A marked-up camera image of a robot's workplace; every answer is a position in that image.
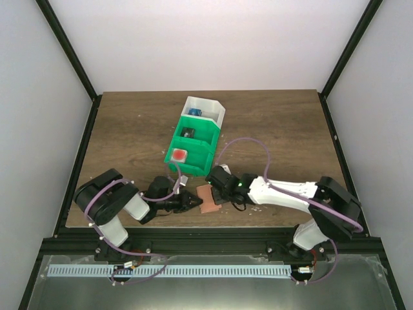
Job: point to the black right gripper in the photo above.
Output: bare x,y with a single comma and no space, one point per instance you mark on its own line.
219,200

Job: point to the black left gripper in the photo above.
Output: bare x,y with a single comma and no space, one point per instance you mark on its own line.
184,202

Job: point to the green front plastic bin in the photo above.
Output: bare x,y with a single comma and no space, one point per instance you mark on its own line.
199,155

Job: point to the green plastic bin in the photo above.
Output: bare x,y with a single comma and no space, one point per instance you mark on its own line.
206,130
199,155

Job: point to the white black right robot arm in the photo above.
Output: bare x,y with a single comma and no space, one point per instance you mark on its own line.
334,211

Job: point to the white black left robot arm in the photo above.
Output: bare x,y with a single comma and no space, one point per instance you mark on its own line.
105,196

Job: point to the red white card stack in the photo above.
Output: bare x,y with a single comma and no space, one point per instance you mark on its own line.
179,155

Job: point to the black VIP card stack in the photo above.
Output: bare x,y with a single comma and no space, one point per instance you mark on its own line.
187,132

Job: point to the blue card stack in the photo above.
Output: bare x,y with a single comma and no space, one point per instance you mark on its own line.
195,112

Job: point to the green middle plastic bin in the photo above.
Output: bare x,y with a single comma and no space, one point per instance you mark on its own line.
206,130

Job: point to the white plastic bin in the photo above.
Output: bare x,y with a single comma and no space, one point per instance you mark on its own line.
211,109

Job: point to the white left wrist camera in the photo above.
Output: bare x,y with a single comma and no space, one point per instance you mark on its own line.
180,183

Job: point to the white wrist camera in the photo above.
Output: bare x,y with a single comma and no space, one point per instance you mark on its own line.
226,168
180,183

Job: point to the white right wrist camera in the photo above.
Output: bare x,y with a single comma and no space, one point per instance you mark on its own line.
226,168

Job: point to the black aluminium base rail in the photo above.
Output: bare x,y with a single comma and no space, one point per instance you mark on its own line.
272,243

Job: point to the light blue slotted cable duct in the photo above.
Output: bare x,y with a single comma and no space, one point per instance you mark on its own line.
171,271

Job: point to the black right frame post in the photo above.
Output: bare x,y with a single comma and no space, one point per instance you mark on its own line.
351,45

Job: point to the black frame post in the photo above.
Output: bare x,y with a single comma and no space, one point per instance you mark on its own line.
60,34
351,45

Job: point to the black left frame post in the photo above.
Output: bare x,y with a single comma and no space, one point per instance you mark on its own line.
60,34

